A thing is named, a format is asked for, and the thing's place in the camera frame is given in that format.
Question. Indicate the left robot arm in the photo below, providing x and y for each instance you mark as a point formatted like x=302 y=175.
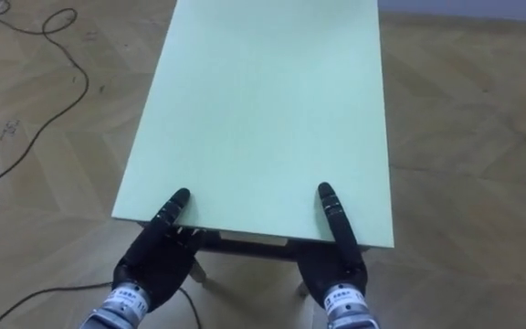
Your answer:
x=119 y=306

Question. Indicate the pale green top table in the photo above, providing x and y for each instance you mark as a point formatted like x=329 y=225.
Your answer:
x=263 y=119

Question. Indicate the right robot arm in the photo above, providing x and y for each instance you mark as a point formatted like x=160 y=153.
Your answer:
x=347 y=308

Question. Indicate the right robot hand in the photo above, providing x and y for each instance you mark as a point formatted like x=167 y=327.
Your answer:
x=336 y=262

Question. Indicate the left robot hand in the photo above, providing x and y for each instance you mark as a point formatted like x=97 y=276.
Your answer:
x=158 y=260

